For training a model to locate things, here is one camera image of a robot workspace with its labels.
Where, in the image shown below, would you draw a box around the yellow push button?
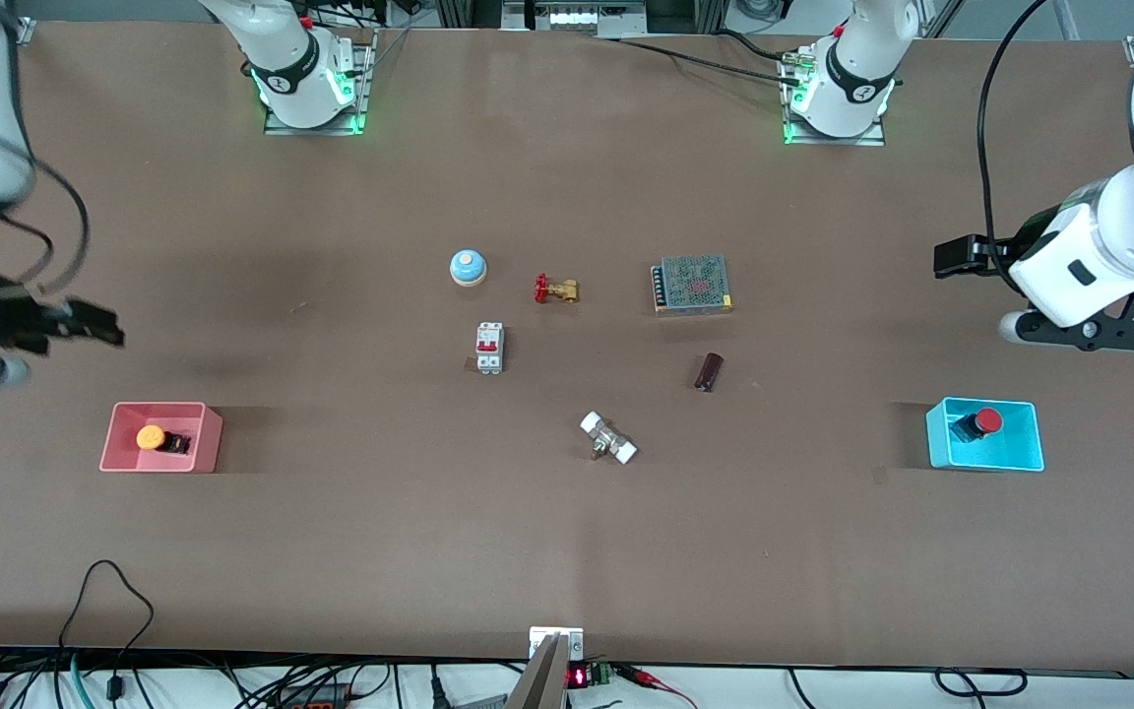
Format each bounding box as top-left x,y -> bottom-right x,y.
136,424 -> 193,455

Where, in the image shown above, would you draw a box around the red push button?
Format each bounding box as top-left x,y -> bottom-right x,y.
951,407 -> 1004,443

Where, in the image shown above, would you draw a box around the pink plastic box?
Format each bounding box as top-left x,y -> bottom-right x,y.
99,401 -> 224,475

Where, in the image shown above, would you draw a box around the cyan plastic box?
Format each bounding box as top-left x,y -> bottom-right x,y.
925,397 -> 1046,473

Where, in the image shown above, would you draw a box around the metal mesh power supply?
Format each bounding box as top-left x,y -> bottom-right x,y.
652,254 -> 734,317

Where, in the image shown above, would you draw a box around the metal fitting white caps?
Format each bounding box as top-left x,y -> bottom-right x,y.
580,411 -> 639,466

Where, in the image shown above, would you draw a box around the white red circuit breaker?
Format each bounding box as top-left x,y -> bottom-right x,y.
475,322 -> 506,375

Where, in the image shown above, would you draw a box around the orange black power strip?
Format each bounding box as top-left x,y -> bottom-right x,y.
275,681 -> 353,709

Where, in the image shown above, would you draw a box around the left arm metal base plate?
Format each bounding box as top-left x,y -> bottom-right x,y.
782,47 -> 889,148

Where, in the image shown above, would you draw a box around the black looped table cable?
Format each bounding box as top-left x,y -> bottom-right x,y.
57,559 -> 156,709

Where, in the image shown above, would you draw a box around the black base power cable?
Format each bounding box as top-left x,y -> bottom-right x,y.
614,30 -> 809,84

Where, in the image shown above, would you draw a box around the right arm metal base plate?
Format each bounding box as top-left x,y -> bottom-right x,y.
264,28 -> 376,137

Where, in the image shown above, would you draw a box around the black coiled cable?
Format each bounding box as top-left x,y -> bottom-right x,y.
934,667 -> 1029,699

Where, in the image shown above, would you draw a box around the aluminium frame rack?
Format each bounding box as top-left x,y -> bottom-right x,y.
434,0 -> 730,38

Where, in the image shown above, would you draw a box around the red clip lead wire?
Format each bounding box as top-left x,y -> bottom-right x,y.
614,665 -> 698,709

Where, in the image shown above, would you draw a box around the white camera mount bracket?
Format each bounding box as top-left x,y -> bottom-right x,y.
529,626 -> 585,662

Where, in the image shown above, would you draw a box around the grey camera mount bar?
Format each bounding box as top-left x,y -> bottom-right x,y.
505,633 -> 569,709

